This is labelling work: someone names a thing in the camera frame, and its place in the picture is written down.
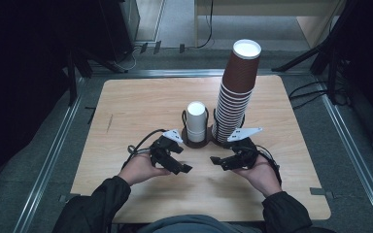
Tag light wooden furniture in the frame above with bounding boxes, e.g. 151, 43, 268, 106
193, 0, 349, 50

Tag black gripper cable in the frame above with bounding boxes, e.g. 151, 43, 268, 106
120, 128, 167, 171
255, 145, 284, 187

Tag stack of white cups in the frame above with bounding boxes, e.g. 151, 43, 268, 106
186, 101, 209, 144

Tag black metal stand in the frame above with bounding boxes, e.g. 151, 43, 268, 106
65, 48, 93, 108

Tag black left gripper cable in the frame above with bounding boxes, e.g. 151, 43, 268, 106
120, 128, 167, 171

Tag person's right hand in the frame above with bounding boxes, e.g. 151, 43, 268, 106
232, 155, 283, 198

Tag white floor cable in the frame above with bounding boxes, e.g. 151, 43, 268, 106
115, 44, 145, 73

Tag white cup in black holder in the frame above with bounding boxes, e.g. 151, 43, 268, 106
181, 108, 214, 150

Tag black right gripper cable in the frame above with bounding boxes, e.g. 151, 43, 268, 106
255, 145, 284, 187

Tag stack of brown cups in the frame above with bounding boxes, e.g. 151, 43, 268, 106
212, 38, 262, 145

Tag metal floor rail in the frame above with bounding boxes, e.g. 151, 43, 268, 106
13, 77, 85, 233
90, 68, 309, 79
314, 77, 373, 233

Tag black floor cables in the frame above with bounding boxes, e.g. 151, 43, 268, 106
288, 79, 351, 111

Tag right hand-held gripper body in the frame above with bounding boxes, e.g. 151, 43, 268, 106
226, 127, 263, 170

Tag dark wooden cup holder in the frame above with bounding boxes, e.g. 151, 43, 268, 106
208, 113, 248, 150

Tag black cabinet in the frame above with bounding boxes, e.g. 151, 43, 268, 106
95, 0, 141, 63

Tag grey tape piece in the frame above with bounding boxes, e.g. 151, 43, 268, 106
309, 186, 335, 200
58, 192, 79, 204

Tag person's left hand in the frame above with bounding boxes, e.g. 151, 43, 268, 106
118, 153, 172, 187

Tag person's blue-grey clothed torso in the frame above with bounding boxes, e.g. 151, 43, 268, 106
135, 214, 267, 233

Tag black hanging cable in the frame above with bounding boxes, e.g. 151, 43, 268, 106
196, 0, 216, 50

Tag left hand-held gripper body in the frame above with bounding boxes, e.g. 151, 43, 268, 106
149, 129, 185, 170

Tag black tripod stand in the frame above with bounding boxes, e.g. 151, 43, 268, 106
271, 0, 373, 106

